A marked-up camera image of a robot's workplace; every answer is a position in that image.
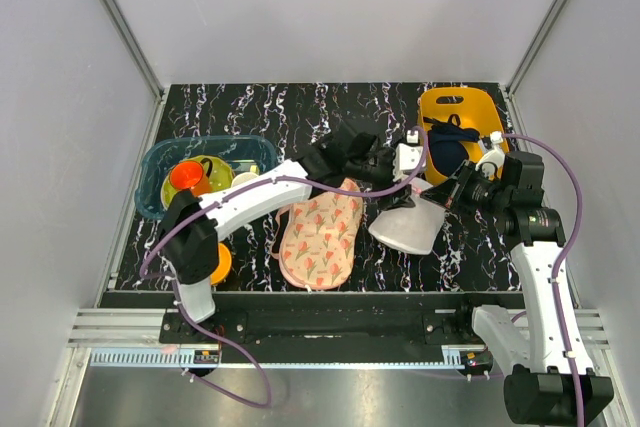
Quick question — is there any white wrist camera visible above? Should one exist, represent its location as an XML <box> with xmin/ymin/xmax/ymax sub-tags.
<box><xmin>393</xmin><ymin>129</ymin><xmax>426</xmax><ymax>182</ymax></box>
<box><xmin>475</xmin><ymin>131</ymin><xmax>506</xmax><ymax>178</ymax></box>

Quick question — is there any navy blue bra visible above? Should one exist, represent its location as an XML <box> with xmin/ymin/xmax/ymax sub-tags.
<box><xmin>422</xmin><ymin>113</ymin><xmax>480</xmax><ymax>177</ymax></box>

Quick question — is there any teal transparent plastic bin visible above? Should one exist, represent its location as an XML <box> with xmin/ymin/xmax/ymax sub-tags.
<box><xmin>135</xmin><ymin>135</ymin><xmax>278</xmax><ymax>221</ymax></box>

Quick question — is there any green dotted plate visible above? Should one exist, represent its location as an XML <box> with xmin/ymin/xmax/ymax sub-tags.
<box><xmin>160</xmin><ymin>155</ymin><xmax>234</xmax><ymax>209</ymax></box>

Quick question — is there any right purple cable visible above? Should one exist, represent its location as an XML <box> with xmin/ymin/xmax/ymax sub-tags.
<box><xmin>409</xmin><ymin>132</ymin><xmax>589</xmax><ymax>427</ymax></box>

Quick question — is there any yellow plastic basket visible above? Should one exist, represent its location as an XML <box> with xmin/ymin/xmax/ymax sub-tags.
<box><xmin>418</xmin><ymin>87</ymin><xmax>509</xmax><ymax>186</ymax></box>

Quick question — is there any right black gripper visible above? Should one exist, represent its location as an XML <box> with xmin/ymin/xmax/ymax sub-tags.
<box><xmin>420</xmin><ymin>160</ymin><xmax>511</xmax><ymax>217</ymax></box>

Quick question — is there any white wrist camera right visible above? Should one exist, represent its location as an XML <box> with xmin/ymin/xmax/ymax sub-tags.
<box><xmin>475</xmin><ymin>131</ymin><xmax>506</xmax><ymax>178</ymax></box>

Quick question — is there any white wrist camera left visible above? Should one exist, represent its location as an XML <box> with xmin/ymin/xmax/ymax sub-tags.
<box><xmin>393</xmin><ymin>129</ymin><xmax>426</xmax><ymax>182</ymax></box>

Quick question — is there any purple cable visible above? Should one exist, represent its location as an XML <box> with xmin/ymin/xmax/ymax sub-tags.
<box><xmin>139</xmin><ymin>125</ymin><xmax>429</xmax><ymax>408</ymax></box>
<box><xmin>409</xmin><ymin>132</ymin><xmax>589</xmax><ymax>427</ymax></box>

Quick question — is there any aluminium frame rail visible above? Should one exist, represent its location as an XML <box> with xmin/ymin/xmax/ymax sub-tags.
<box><xmin>100</xmin><ymin>0</ymin><xmax>164</xmax><ymax>100</ymax></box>

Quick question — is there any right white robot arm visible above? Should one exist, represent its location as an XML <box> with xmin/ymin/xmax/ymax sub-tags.
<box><xmin>421</xmin><ymin>151</ymin><xmax>614</xmax><ymax>426</ymax></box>

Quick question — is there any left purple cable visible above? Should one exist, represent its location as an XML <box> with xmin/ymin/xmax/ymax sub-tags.
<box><xmin>139</xmin><ymin>125</ymin><xmax>429</xmax><ymax>408</ymax></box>

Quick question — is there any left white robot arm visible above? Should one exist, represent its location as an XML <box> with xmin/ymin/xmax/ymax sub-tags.
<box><xmin>154</xmin><ymin>125</ymin><xmax>425</xmax><ymax>343</ymax></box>

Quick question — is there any white mesh laundry bag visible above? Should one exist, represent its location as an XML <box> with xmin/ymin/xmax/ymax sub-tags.
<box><xmin>368</xmin><ymin>178</ymin><xmax>445</xmax><ymax>255</ymax></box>

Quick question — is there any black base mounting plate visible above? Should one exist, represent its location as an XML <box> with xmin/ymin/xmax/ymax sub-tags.
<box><xmin>158</xmin><ymin>289</ymin><xmax>541</xmax><ymax>366</ymax></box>

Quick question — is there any orange plastic cup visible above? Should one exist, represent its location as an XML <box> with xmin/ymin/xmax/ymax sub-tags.
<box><xmin>169</xmin><ymin>160</ymin><xmax>211</xmax><ymax>196</ymax></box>

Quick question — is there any orange plastic bowl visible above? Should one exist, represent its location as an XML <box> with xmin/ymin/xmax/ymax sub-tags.
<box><xmin>210</xmin><ymin>243</ymin><xmax>232</xmax><ymax>286</ymax></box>

